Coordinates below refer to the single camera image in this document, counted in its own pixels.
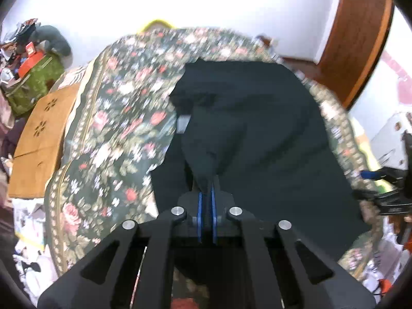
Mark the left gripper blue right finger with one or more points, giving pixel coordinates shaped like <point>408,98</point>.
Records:
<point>214,214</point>

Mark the floral bedspread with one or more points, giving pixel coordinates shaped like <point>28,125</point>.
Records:
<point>113,248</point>

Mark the wooden carved bedside table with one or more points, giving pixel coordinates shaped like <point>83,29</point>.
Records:
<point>39,150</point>

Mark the green storage bag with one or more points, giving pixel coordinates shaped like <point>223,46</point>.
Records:
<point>23,94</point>

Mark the black printed t-shirt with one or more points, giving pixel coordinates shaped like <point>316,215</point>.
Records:
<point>258,130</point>

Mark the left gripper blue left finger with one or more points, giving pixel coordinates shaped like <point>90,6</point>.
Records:
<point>199,218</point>

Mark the brown wooden door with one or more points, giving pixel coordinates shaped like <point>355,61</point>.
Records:
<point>355,44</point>

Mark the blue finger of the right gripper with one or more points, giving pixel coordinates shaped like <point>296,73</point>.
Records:
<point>371,175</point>

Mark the orange red box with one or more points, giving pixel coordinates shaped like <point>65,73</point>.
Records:
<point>33,56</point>

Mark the yellow curved headboard pad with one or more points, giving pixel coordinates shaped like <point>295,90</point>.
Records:
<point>156,24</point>

